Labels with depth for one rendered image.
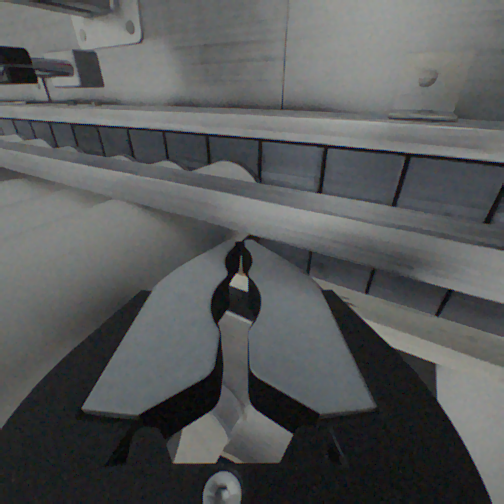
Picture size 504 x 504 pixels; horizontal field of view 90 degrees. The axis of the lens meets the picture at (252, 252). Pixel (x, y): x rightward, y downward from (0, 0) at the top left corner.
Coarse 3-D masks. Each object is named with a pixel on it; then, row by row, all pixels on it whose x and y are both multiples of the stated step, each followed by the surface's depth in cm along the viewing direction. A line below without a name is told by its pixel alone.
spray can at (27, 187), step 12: (120, 156) 20; (12, 180) 15; (24, 180) 15; (36, 180) 15; (48, 180) 16; (0, 192) 14; (12, 192) 14; (24, 192) 15; (36, 192) 15; (48, 192) 15; (0, 204) 14
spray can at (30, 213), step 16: (64, 192) 13; (80, 192) 13; (0, 208) 11; (16, 208) 11; (32, 208) 11; (48, 208) 12; (64, 208) 12; (80, 208) 12; (0, 224) 10; (16, 224) 11; (32, 224) 11
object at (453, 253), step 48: (0, 144) 15; (96, 192) 11; (144, 192) 9; (192, 192) 8; (240, 192) 8; (288, 192) 8; (288, 240) 7; (336, 240) 6; (384, 240) 6; (432, 240) 5; (480, 240) 5; (480, 288) 5
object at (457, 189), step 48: (96, 144) 22; (144, 144) 19; (192, 144) 17; (240, 144) 16; (288, 144) 14; (336, 192) 14; (384, 192) 13; (432, 192) 12; (480, 192) 11; (384, 288) 15; (432, 288) 14
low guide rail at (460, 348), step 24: (240, 264) 17; (240, 288) 16; (336, 288) 15; (360, 312) 13; (384, 312) 13; (408, 312) 13; (384, 336) 13; (408, 336) 12; (432, 336) 12; (456, 336) 12; (480, 336) 12; (432, 360) 12; (456, 360) 11; (480, 360) 11
